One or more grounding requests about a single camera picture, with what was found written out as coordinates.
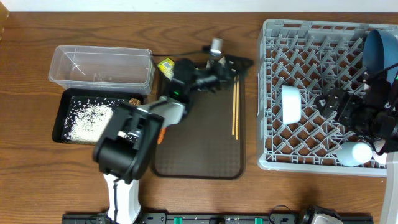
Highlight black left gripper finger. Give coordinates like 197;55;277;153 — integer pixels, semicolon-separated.
231;68;248;82
224;55;254;70

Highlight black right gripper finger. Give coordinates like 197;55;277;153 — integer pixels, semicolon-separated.
315;91;338;109
320;108;337;123

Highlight light blue rice bowl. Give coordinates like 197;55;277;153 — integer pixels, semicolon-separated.
282;85;302;125

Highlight blue plate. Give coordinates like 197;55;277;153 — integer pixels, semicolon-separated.
362;29;397;78

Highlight brown food scrap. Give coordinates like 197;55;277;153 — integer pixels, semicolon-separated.
129;98;141;106

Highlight white napkin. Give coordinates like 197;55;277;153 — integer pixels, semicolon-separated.
206;57;226;69

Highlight white paper cup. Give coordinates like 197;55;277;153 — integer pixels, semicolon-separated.
373;140;387;165

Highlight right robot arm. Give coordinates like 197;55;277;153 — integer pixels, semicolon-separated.
315;63;397;223

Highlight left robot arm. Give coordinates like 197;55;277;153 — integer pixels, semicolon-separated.
93;55;254;223

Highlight grey plastic dishwasher rack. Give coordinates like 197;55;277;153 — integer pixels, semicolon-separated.
257;19;397;177

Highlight left wooden chopstick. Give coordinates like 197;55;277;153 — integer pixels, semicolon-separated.
232;79;236;136

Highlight wooden chopstick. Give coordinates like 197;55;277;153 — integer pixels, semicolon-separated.
232;79;236;136
235;78;239;140

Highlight right wooden chopstick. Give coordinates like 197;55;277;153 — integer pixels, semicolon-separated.
235;78;239;140

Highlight yellow green snack wrapper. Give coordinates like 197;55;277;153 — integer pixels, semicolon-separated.
157;58;175;80

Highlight brown serving tray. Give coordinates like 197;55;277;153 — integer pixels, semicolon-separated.
150;81;246;180

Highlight orange carrot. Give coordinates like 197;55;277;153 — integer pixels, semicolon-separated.
157;128;166;145

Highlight clear plastic bin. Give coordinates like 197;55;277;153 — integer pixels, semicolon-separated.
48;45;154;96

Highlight black tray bin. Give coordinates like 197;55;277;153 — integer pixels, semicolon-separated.
52;88;144;144

